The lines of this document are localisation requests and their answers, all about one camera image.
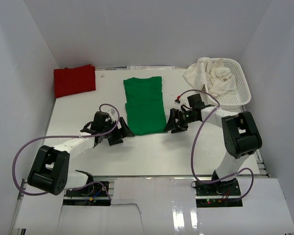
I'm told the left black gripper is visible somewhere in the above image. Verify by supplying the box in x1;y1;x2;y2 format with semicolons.
101;117;134;145

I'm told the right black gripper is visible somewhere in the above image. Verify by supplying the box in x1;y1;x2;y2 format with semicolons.
164;108;197;133

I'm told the green t shirt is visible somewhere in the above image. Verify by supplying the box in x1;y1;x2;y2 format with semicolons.
123;76;166;136

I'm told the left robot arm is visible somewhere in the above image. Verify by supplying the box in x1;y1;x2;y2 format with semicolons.
27;111;135;195

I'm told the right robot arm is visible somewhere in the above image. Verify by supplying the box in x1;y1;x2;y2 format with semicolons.
164;94;262;199

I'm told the paper label strip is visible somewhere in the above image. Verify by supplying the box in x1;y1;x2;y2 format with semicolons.
126;66;175;71

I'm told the cream white t shirt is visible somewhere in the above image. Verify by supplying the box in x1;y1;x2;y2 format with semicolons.
183;57;237;97

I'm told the white perforated plastic basket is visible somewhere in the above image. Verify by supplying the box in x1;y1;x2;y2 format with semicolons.
216;58;251;110

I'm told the folded red t shirt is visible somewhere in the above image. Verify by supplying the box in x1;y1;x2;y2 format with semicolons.
53;64;96;98

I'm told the white paper front cover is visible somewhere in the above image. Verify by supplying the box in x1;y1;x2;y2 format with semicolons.
15;178;294;235

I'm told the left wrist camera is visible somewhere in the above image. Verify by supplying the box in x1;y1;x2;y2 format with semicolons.
108;108;118;122

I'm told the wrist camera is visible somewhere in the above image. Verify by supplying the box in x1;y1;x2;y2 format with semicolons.
108;108;118;122
174;95;181;104

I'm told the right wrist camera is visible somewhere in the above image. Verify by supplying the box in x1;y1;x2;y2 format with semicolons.
174;95;181;104

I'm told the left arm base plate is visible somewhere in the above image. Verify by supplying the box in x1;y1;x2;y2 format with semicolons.
63;181;112;207

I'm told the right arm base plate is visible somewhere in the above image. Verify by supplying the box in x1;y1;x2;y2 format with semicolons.
191;179;243;208

